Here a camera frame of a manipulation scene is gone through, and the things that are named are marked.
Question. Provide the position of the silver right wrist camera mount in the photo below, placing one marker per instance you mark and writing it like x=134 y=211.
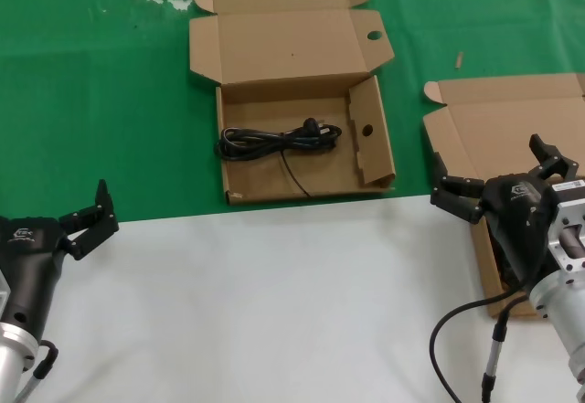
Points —
x=569 y=225

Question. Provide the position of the plain open cardboard box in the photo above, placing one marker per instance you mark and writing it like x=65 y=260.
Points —
x=489 y=124

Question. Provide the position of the green table mat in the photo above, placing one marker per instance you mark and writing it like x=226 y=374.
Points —
x=91 y=101

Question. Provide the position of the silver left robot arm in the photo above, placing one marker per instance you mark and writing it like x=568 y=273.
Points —
x=11 y=357

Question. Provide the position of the cardboard box with round holes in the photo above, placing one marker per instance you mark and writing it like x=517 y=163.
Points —
x=283 y=56

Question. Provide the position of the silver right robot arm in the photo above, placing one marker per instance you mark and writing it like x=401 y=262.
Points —
x=562 y=316

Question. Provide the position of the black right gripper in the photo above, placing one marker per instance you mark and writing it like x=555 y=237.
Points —
x=521 y=215

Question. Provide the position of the small cardboard scrap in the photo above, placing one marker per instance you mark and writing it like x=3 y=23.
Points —
x=459 y=60

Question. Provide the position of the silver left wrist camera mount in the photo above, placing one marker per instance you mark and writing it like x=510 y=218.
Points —
x=2 y=293

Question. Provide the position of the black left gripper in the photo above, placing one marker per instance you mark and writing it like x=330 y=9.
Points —
x=27 y=261

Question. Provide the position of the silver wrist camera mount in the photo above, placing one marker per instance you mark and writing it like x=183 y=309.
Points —
x=2 y=293
x=569 y=225

